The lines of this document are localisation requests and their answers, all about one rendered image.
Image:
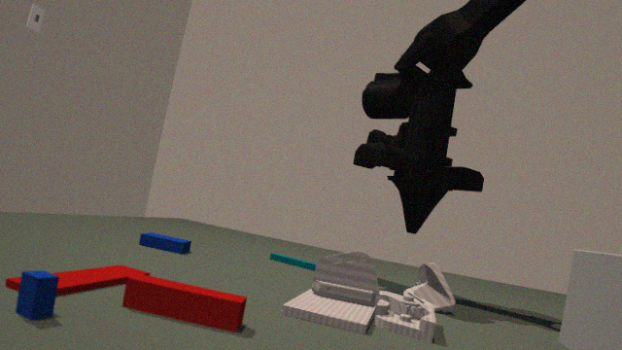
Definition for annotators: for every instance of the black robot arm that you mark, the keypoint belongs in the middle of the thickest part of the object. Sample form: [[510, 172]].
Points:
[[446, 46]]

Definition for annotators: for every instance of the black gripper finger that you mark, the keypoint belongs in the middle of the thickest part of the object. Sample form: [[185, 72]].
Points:
[[413, 194], [437, 191]]

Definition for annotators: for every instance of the red rectangular block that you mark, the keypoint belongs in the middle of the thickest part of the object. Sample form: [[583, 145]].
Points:
[[184, 302]]

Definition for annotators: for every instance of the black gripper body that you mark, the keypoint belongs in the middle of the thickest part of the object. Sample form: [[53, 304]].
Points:
[[425, 148]]

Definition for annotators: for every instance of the teal flat bar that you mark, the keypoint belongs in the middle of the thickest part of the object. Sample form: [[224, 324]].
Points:
[[283, 259]]

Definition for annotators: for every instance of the red flat bar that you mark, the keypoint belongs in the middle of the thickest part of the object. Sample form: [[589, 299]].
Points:
[[86, 279]]

